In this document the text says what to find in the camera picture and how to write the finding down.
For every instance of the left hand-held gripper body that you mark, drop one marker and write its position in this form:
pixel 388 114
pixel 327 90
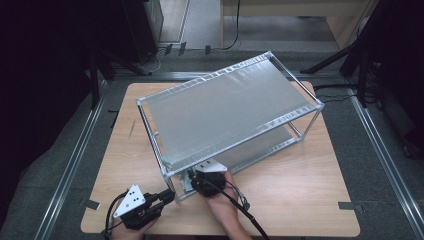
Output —
pixel 130 201

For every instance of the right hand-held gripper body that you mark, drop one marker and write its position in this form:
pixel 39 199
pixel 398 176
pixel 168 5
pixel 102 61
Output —
pixel 210 166

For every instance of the silver metal shelf rack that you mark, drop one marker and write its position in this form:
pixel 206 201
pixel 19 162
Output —
pixel 230 106

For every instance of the person's left hand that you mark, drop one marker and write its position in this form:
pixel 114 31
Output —
pixel 128 235

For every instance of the person's right hand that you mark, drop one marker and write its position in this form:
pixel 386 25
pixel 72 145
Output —
pixel 225 208

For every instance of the grey tape piece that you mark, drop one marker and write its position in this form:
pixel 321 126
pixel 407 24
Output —
pixel 348 206
pixel 93 204

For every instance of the small black block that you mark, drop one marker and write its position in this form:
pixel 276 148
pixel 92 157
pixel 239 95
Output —
pixel 182 48
pixel 167 49
pixel 207 49

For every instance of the black metal stand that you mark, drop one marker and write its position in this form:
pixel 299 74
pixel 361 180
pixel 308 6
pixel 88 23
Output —
pixel 95 83

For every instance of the dark cabinet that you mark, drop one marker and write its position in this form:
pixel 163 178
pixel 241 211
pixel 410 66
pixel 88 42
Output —
pixel 140 26

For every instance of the black tripod stand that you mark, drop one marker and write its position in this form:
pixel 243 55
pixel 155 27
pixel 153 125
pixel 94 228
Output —
pixel 333 58

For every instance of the black stand base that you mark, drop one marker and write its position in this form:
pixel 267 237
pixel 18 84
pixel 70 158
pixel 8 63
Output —
pixel 413 148

